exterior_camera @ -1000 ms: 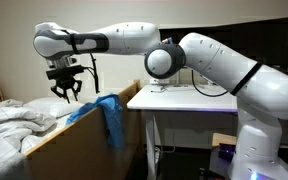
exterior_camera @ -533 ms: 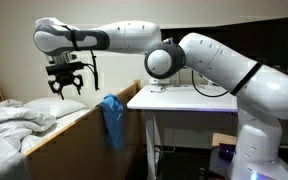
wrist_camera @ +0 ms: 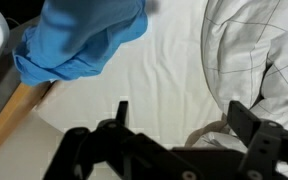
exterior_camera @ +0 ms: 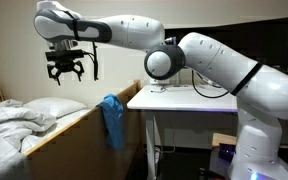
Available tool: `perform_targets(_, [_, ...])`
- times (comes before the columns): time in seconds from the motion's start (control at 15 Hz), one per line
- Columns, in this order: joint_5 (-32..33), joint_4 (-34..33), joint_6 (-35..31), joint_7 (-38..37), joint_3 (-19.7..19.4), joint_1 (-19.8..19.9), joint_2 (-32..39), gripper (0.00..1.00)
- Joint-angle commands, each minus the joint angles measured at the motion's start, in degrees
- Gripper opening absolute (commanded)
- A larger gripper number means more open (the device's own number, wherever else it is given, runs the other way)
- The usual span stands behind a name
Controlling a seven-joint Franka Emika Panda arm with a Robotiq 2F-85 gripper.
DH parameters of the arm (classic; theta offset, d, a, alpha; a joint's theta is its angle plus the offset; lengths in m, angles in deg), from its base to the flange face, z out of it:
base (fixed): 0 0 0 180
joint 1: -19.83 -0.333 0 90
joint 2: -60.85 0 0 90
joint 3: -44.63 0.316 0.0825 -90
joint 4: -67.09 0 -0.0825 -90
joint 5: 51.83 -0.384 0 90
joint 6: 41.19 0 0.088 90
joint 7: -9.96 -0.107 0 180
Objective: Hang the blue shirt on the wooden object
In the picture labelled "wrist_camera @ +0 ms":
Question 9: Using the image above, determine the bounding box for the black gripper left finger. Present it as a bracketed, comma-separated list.
[43, 101, 205, 180]

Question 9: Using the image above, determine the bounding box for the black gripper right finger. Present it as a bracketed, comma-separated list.
[227, 99, 288, 180]

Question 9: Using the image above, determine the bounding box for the blue shirt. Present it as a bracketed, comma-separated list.
[12, 0, 149, 87]

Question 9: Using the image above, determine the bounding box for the white bed mattress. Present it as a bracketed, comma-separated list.
[37, 0, 227, 151]

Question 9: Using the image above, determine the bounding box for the white checked duvet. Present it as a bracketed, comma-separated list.
[190, 0, 288, 180]

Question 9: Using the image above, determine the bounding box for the wooden bed frame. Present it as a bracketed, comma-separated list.
[0, 80, 53, 165]

